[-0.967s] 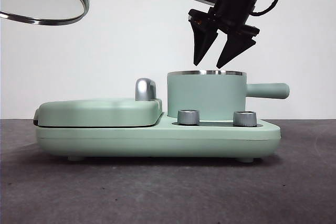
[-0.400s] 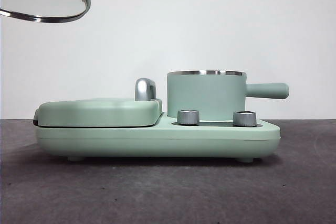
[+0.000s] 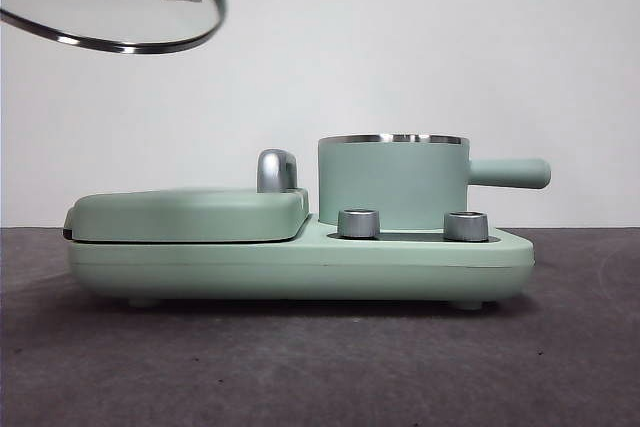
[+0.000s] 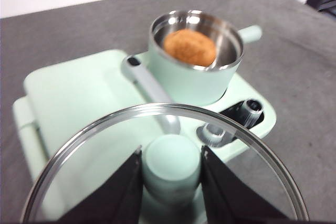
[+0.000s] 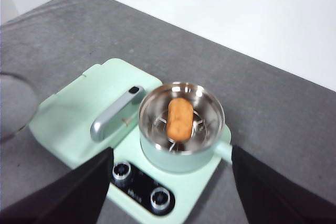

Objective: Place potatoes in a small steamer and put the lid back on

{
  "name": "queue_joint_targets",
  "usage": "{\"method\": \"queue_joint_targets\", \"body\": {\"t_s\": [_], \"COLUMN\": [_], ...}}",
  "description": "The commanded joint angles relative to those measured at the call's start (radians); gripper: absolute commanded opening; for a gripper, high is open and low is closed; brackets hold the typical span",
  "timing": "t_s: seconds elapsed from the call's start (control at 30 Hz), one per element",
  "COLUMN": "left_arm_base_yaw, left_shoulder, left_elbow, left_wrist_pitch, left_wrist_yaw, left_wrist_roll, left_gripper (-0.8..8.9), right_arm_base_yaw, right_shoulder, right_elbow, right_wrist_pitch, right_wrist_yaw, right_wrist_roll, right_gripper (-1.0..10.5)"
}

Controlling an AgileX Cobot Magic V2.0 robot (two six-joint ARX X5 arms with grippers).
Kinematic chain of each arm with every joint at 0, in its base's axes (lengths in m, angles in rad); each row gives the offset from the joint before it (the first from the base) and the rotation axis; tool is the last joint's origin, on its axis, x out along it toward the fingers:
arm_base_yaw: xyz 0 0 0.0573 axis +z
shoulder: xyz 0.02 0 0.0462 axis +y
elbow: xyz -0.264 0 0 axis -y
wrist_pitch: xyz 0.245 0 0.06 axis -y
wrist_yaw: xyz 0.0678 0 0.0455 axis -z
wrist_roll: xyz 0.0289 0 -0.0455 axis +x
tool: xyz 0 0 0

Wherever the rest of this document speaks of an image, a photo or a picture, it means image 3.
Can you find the silver control knob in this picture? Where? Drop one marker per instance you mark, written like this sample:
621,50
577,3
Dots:
359,223
466,226

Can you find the green breakfast machine base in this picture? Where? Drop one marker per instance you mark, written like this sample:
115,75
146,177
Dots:
300,272

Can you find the green griddle cover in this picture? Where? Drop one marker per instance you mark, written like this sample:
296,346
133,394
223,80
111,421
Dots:
185,217

